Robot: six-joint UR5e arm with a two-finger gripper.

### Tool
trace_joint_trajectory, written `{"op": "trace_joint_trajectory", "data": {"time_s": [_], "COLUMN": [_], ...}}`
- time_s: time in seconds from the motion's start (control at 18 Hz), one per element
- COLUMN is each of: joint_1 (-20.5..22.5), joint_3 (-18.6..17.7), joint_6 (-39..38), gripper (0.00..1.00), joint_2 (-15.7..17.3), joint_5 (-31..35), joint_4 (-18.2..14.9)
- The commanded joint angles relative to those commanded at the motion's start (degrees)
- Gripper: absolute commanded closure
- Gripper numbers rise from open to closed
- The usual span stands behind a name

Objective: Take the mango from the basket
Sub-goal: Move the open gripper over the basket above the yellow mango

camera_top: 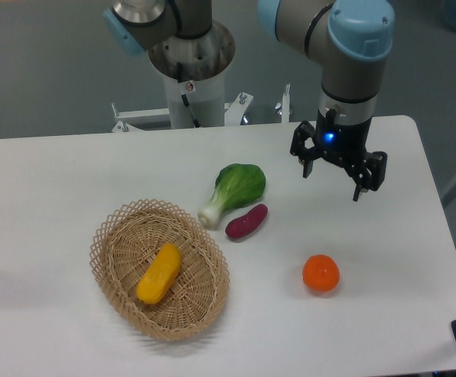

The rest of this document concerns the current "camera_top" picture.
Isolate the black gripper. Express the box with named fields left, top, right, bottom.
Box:
left=290, top=109, right=388, bottom=202

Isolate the yellow toy mango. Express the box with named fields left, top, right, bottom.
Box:
left=136, top=243, right=182, bottom=305

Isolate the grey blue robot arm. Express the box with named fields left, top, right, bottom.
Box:
left=103, top=1, right=395, bottom=196

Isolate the woven wicker basket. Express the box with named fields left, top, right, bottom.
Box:
left=89, top=199, right=229, bottom=341

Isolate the green toy bok choy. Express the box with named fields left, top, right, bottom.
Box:
left=197, top=163, right=266, bottom=229

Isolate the purple toy sweet potato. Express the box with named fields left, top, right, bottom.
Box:
left=225, top=203, right=268, bottom=240

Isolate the orange toy tangerine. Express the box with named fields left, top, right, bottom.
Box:
left=302, top=254, right=341, bottom=292

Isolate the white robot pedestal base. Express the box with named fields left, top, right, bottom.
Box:
left=111, top=21, right=254, bottom=132

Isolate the black cable on pedestal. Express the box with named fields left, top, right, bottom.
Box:
left=176, top=61, right=202, bottom=129

